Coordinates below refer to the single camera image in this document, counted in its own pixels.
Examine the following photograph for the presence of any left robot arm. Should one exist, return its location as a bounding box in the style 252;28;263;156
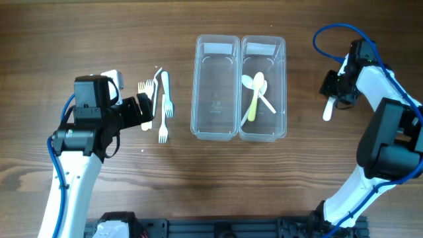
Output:
38;75;153;237

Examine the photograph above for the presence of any white plastic spoon long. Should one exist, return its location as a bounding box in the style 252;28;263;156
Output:
242;75;276;114

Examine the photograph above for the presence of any left blue cable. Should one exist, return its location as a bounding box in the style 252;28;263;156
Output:
46;93;76;238

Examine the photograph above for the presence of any light blue plastic fork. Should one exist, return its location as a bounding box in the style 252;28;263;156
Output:
161;71;174;118

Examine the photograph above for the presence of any white plastic fork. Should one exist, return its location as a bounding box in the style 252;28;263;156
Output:
159;94;169;143
145;79;154;130

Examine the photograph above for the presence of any right clear plastic container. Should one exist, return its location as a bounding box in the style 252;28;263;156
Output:
239;36;288;142

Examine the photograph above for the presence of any clear plastic container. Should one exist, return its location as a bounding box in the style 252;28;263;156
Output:
239;36;288;142
190;34;241;141

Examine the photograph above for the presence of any yellow plastic spoon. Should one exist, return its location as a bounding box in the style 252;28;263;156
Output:
247;72;264;122

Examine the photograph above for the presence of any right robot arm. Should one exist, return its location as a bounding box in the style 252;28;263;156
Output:
309;63;422;236

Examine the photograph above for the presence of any white plastic spoon thick handle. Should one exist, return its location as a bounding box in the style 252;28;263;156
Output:
323;97;336;122

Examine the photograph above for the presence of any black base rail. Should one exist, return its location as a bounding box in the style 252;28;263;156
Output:
84;211;369;238

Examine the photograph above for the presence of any white fork on its side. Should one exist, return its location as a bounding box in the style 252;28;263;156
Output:
153;67;163;117

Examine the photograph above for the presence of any left clear plastic container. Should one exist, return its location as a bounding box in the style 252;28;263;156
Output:
190;34;241;141

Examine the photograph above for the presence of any yellow plastic fork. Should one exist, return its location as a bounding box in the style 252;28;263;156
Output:
138;82;148;131

